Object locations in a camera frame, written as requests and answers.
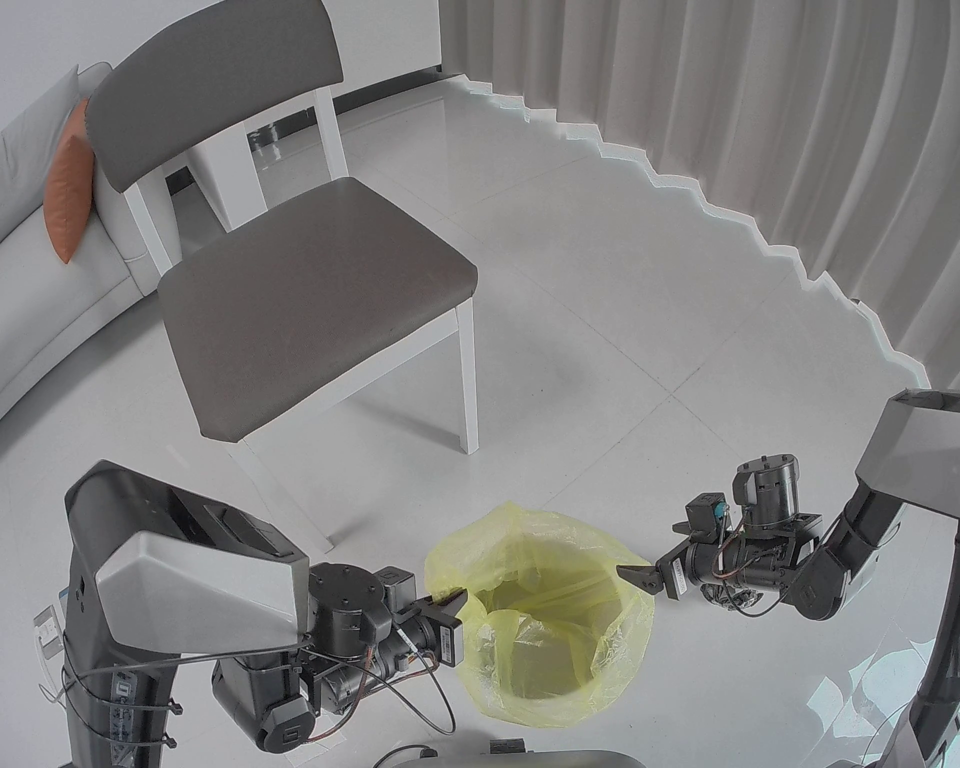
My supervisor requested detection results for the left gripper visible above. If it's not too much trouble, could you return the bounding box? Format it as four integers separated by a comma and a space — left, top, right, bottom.
386, 589, 468, 676

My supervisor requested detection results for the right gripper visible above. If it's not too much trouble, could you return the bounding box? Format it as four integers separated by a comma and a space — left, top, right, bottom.
615, 541, 751, 603

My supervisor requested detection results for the yellow plastic bag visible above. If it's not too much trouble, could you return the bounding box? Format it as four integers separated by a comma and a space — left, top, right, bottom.
423, 502, 656, 730

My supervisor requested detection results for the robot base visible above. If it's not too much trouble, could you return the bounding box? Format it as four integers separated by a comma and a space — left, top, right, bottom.
448, 738, 676, 768

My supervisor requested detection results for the white trash bin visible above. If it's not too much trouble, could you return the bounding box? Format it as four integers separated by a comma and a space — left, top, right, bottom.
468, 558, 635, 721

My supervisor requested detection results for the grey white-legged chair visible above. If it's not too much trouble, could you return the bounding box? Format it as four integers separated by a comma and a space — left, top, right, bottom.
86, 0, 481, 552

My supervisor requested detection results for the beige curtain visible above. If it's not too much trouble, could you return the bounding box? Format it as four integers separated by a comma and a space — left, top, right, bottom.
438, 0, 960, 391

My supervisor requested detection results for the light grey sofa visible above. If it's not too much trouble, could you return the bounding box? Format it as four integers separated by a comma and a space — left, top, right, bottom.
0, 61, 189, 421

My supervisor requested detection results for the orange pillow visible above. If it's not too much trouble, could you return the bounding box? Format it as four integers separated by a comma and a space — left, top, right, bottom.
43, 97, 96, 265

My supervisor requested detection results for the grey cushion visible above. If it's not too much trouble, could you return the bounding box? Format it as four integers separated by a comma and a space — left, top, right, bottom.
0, 63, 81, 243

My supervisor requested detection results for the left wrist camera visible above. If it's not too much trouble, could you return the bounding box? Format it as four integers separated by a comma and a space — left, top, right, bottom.
372, 566, 418, 612

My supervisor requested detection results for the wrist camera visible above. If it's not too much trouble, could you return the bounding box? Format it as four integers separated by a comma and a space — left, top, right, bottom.
671, 492, 733, 546
372, 566, 418, 612

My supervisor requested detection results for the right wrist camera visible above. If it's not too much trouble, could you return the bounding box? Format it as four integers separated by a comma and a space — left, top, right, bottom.
671, 492, 733, 546

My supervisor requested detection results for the black cable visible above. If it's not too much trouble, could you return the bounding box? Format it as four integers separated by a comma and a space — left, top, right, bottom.
378, 652, 459, 738
375, 744, 438, 768

